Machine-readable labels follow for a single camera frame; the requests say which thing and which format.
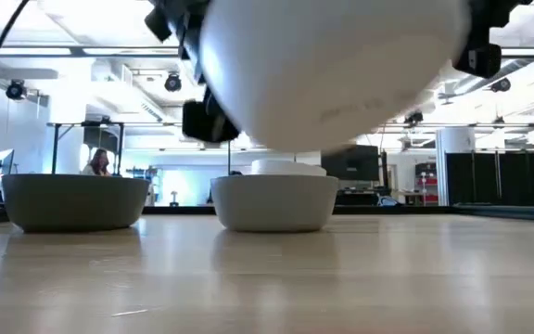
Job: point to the white round column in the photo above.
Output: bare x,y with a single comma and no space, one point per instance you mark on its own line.
454,139

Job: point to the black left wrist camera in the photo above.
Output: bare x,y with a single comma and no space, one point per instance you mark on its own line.
207,121

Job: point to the black metal rack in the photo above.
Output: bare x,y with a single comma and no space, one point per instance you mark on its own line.
120,148

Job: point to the black room partition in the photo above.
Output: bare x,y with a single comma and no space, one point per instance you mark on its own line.
508,178

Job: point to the large white bowl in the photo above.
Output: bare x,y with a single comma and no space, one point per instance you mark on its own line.
322,69

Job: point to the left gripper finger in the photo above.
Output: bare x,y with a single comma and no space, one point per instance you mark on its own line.
196,51

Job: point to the dark grey bowl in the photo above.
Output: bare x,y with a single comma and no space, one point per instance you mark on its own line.
74,204

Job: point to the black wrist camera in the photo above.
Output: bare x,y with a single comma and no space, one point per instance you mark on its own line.
207,121
480,60

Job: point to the black aluminium table frame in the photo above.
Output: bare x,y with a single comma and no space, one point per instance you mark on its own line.
179,210

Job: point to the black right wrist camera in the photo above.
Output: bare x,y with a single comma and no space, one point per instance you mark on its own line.
480,60

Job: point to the black ceiling spotlight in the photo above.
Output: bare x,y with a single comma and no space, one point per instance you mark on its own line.
15,89
500,85
173,82
413,118

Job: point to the black computer monitor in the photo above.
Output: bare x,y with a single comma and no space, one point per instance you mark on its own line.
350,162

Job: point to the person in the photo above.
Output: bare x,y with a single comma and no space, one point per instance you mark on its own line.
97,164

